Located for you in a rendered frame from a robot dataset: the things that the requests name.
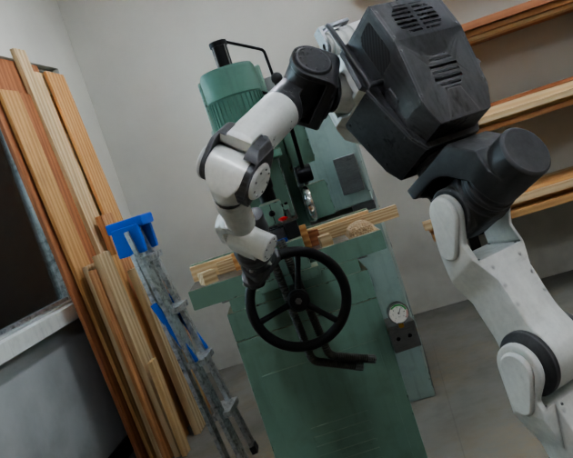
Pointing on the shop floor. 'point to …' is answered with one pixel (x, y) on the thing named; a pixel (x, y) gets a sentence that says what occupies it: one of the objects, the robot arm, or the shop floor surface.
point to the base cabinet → (334, 393)
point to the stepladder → (124, 233)
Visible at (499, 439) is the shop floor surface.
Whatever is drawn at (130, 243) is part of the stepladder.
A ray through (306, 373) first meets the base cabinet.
